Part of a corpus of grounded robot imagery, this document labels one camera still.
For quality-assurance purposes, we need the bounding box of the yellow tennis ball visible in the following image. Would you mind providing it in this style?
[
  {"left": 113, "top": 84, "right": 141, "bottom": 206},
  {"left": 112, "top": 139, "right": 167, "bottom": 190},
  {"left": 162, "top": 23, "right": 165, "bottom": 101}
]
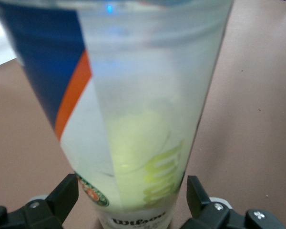
[{"left": 107, "top": 104, "right": 183, "bottom": 207}]

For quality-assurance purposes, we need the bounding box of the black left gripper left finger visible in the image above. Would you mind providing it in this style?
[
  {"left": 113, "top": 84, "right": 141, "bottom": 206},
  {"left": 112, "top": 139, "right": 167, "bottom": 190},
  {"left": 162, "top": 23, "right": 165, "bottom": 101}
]
[{"left": 0, "top": 173, "right": 80, "bottom": 229}]

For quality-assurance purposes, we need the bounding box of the Wilson tennis ball can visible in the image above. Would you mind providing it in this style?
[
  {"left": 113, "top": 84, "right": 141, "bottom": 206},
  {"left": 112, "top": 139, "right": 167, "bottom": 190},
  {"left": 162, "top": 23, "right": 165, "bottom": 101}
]
[{"left": 0, "top": 0, "right": 234, "bottom": 229}]

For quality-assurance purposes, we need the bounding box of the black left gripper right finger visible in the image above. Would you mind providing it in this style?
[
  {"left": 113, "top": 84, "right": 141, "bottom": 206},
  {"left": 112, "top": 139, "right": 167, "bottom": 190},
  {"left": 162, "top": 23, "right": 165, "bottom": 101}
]
[{"left": 181, "top": 175, "right": 286, "bottom": 229}]

